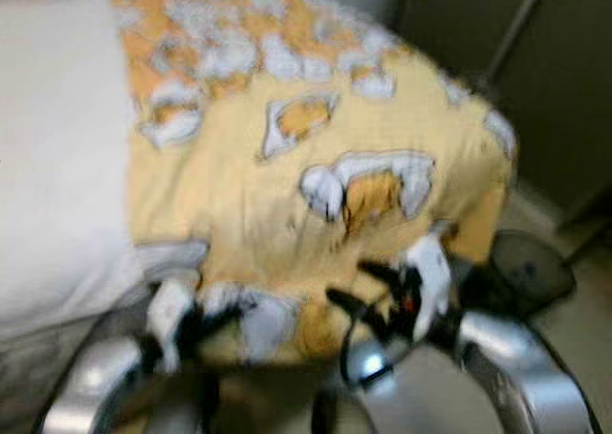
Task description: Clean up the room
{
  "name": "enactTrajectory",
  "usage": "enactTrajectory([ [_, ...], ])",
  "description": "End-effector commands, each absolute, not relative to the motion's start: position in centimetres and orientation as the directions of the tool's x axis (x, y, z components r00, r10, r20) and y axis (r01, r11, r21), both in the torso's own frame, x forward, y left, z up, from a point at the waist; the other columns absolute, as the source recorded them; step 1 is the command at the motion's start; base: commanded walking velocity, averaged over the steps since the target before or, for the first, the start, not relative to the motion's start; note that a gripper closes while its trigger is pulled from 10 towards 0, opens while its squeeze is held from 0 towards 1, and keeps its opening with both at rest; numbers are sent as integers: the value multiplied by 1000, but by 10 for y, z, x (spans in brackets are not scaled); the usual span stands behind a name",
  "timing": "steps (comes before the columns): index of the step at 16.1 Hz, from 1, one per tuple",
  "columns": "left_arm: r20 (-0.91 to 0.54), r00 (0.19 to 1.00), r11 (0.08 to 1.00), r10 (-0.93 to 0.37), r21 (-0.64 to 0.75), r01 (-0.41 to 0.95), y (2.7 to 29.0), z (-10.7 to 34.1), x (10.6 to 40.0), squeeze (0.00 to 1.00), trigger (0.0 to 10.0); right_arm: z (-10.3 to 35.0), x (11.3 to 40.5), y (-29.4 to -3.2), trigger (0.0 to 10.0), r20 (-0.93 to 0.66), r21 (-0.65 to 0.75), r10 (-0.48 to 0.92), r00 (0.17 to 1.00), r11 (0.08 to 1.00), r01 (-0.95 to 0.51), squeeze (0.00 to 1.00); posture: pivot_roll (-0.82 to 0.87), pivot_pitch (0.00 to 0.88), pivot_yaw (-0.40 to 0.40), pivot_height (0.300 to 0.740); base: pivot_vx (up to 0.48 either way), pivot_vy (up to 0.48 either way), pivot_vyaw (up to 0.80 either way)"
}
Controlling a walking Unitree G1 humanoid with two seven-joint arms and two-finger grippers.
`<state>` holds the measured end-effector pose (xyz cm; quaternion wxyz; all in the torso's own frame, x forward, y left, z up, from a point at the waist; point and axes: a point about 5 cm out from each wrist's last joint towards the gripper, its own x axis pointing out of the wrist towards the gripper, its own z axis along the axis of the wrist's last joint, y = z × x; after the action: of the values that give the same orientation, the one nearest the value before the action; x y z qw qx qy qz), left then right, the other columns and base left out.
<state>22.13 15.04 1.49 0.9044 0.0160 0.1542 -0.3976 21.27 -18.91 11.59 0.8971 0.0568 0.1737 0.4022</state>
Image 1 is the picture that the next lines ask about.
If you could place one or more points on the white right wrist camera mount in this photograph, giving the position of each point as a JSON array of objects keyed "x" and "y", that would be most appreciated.
[{"x": 430, "y": 281}]

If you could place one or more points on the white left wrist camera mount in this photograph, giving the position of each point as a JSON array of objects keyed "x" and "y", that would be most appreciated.
[{"x": 170, "y": 314}]

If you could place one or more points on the white quilted mattress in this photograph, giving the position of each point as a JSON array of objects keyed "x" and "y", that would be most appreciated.
[{"x": 57, "y": 147}]

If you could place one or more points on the yellow egg-print blanket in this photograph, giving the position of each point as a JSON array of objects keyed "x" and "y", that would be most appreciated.
[{"x": 249, "y": 195}]

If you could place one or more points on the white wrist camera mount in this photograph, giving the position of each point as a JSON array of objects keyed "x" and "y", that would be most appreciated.
[
  {"x": 170, "y": 314},
  {"x": 430, "y": 281}
]

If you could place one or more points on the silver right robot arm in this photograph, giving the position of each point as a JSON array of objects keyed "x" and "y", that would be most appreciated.
[{"x": 516, "y": 367}]

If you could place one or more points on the dark wardrobe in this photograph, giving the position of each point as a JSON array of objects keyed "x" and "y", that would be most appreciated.
[{"x": 535, "y": 71}]

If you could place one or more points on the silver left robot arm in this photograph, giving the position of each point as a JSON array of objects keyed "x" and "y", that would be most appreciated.
[{"x": 96, "y": 377}]

